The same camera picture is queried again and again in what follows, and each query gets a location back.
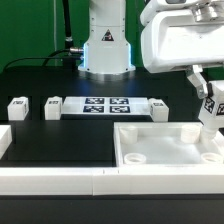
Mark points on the white fence bar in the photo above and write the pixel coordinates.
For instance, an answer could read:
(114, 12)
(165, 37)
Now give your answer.
(5, 138)
(112, 181)

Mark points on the white front fence bar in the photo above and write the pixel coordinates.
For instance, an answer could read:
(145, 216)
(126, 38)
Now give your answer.
(112, 181)

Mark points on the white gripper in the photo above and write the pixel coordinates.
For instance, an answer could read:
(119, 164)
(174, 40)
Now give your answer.
(178, 34)

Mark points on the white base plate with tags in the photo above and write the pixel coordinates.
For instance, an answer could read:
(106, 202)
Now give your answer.
(105, 106)

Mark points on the white square tabletop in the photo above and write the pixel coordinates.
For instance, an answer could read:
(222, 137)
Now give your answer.
(169, 143)

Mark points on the white left fence bar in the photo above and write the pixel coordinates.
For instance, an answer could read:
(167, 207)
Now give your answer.
(5, 138)

